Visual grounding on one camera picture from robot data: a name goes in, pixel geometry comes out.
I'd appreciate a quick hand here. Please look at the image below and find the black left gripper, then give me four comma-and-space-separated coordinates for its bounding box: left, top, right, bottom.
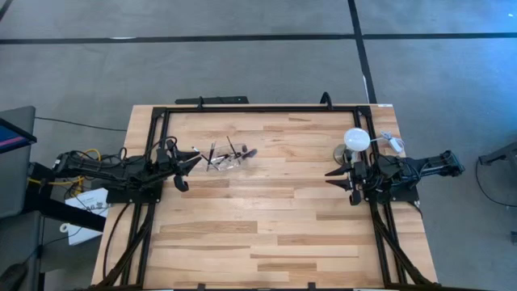
157, 141, 203, 179

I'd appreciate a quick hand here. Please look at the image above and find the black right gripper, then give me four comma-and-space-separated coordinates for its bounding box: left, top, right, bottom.
324, 161, 371, 192

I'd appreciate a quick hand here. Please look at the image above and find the clear plastic organizer container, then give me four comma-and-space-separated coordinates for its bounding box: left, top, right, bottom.
200, 141, 254, 173

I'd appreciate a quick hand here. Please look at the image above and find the white mushroom table lamp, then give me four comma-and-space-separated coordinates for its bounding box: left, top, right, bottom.
333, 127, 372, 166

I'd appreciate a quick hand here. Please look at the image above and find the black bar device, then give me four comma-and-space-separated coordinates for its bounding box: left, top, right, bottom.
174, 95, 250, 106

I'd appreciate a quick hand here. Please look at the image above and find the white paper sheet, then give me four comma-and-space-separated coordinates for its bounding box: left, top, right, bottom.
60, 188, 110, 247

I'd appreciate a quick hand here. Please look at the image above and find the black desk beam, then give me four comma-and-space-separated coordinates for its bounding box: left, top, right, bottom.
23, 161, 107, 234

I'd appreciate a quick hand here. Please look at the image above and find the grey stand leg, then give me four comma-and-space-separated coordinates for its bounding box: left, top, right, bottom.
478, 141, 517, 167

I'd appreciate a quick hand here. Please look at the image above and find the grey cabinet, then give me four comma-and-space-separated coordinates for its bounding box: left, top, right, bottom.
0, 105, 37, 219

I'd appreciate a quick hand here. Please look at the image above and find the flat screen monitor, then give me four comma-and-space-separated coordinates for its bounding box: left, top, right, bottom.
0, 116, 38, 154

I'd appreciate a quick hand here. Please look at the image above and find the grey chair seat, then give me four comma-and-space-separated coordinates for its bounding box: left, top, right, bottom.
0, 210, 42, 268

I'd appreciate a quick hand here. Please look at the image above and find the dark rounded floor object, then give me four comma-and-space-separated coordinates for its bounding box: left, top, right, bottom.
0, 262, 27, 291

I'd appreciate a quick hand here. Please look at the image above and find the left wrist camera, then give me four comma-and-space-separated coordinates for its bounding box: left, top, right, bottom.
173, 174, 190, 193

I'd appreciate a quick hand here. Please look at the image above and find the white lamp cable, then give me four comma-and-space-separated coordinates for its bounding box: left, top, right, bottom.
369, 129, 406, 155

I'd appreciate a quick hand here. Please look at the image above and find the black aluminium table frame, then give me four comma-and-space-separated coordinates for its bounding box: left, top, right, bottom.
99, 105, 441, 290

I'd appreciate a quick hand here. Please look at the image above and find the thick black cable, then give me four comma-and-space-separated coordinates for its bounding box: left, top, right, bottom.
102, 201, 134, 282

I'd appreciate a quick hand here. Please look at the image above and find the yellow cable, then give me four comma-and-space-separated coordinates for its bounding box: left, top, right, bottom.
27, 148, 102, 195

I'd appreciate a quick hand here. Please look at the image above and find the black curved floor cable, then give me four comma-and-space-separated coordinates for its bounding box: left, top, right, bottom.
474, 158, 517, 209

